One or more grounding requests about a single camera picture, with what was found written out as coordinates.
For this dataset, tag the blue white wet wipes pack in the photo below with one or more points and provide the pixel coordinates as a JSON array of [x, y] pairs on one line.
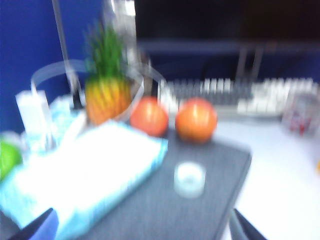
[[75, 170]]

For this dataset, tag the green round object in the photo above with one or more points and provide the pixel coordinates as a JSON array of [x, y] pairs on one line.
[[8, 157]]

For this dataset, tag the small pineapple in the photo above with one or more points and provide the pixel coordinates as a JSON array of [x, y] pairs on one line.
[[107, 100]]

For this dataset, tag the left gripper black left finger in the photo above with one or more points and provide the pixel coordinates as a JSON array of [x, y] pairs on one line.
[[37, 226]]

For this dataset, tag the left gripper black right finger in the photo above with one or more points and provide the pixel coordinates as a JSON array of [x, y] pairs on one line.
[[243, 227]]

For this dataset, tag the clear tape roll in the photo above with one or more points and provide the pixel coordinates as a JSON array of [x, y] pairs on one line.
[[190, 180]]

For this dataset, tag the dark grey desk mat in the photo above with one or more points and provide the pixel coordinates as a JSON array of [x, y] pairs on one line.
[[175, 220]]

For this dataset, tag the white rectangular box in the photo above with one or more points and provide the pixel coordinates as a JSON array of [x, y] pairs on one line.
[[32, 112]]

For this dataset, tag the small red white container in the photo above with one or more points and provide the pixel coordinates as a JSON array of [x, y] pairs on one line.
[[300, 115]]

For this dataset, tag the red orange tomato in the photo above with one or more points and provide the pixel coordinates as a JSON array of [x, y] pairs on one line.
[[196, 120], [148, 116]]

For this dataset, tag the crumpled blue white wrapper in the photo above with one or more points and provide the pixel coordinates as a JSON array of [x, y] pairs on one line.
[[62, 110]]

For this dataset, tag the grey monitor stand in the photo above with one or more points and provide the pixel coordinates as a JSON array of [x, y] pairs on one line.
[[250, 62]]

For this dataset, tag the grey white keyboard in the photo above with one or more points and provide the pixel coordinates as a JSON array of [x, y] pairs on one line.
[[225, 92]]

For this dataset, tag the black computer monitor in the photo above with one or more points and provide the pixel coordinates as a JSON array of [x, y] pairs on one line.
[[200, 20]]

